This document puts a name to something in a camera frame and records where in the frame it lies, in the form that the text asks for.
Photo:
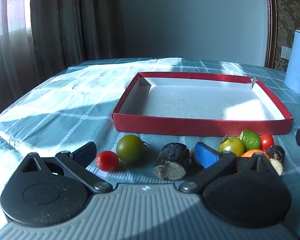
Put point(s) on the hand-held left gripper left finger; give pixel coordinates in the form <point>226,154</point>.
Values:
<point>85,152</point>

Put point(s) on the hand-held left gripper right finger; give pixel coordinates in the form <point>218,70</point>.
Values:
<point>206,155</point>

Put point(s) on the red cherry tomato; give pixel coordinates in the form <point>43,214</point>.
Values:
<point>107,161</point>
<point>267,142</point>

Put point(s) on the red cardboard box lid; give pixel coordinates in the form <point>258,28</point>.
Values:
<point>190,125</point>

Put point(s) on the orange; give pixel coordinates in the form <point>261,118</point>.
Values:
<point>255,152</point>

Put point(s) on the yellow-green tomato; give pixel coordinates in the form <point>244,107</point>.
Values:
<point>231,145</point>

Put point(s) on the green tomato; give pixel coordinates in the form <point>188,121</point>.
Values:
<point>129,148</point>

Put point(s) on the green lime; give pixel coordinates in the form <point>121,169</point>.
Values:
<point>251,140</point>

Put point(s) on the teal checked tablecloth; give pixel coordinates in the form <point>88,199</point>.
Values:
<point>65,100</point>

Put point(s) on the blue electric kettle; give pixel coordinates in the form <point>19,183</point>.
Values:
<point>298,62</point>

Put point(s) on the brown patterned curtain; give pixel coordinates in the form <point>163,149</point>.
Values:
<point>72,22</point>

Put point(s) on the sheer white curtain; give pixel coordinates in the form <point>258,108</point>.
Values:
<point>7,30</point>

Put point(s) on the wall switch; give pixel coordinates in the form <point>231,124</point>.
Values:
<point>286,53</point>

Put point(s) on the dark wooden frame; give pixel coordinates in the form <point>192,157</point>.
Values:
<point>270,22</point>

